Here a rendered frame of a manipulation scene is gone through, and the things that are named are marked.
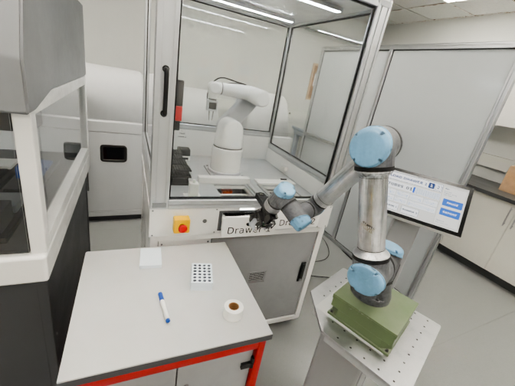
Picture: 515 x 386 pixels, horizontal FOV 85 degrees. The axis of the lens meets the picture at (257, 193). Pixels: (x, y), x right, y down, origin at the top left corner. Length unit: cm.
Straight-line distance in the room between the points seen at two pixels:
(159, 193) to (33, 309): 62
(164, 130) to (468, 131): 207
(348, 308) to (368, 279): 22
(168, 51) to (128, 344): 99
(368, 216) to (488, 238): 304
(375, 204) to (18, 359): 147
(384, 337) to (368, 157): 62
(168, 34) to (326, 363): 143
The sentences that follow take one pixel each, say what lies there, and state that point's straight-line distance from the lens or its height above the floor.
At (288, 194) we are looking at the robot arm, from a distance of 107.
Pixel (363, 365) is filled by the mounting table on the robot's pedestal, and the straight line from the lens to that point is 114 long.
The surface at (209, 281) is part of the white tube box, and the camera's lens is 119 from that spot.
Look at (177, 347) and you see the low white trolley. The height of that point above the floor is 76.
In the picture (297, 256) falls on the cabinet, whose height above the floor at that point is 59.
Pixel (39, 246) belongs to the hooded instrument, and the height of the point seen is 93.
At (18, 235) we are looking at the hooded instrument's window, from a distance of 116.
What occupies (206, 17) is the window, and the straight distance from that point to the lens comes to 126.
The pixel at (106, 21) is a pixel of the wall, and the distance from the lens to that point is 442.
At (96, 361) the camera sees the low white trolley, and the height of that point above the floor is 76.
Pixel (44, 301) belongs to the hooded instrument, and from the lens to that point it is 138.
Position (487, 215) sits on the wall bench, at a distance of 390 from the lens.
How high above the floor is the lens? 155
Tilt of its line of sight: 21 degrees down
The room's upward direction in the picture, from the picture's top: 10 degrees clockwise
